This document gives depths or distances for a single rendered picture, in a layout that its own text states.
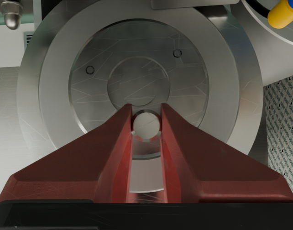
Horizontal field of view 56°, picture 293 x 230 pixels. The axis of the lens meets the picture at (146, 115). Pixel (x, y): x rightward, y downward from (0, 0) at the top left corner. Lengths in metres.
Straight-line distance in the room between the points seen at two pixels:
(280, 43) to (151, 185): 0.11
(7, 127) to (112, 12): 0.41
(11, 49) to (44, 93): 3.10
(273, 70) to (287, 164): 0.18
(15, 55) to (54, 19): 3.05
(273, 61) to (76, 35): 0.14
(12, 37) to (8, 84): 2.75
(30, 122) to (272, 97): 0.33
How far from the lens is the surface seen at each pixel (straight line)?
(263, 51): 0.21
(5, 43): 3.31
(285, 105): 0.39
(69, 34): 0.17
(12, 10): 0.57
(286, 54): 0.20
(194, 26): 0.17
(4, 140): 0.55
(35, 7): 0.20
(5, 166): 0.55
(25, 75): 0.18
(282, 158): 0.40
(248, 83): 0.18
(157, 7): 0.17
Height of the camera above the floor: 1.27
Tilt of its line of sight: 4 degrees down
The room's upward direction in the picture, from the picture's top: 176 degrees clockwise
